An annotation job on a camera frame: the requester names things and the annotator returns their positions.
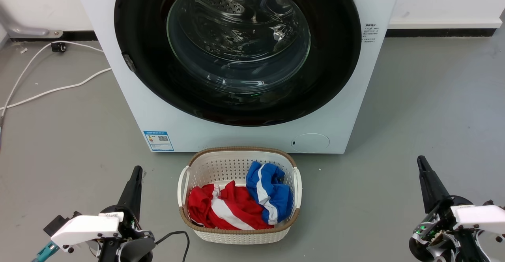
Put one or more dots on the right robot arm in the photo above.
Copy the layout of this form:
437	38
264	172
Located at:
469	250

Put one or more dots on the right white wrist camera housing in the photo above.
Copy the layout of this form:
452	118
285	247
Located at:
481	216

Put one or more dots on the white front-load washing machine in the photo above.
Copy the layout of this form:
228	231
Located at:
236	135

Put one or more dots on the red white-striped garment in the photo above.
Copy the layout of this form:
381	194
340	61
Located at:
240	208

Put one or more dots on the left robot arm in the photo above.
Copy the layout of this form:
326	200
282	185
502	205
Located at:
136	252

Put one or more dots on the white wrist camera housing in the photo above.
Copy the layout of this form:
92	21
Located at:
86	228
481	216

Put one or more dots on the white perforated laundry basket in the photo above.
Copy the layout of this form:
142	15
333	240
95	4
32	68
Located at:
236	236

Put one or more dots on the left white wrist camera housing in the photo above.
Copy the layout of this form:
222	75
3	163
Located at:
86	228

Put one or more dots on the small black caster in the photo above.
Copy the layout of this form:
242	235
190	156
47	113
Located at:
58	47

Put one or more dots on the round white filter cover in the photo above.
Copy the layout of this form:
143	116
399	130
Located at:
310	143

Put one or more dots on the black round glass washer door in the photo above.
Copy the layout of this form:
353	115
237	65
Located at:
142	37

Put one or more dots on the blue energy label sticker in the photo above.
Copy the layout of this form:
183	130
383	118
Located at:
158	141

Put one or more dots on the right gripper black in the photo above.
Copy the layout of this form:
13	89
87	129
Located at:
440	218

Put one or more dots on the blue white-striped garment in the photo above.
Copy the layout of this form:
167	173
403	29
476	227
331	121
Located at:
276	197

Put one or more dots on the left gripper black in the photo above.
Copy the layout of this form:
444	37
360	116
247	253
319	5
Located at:
132	226

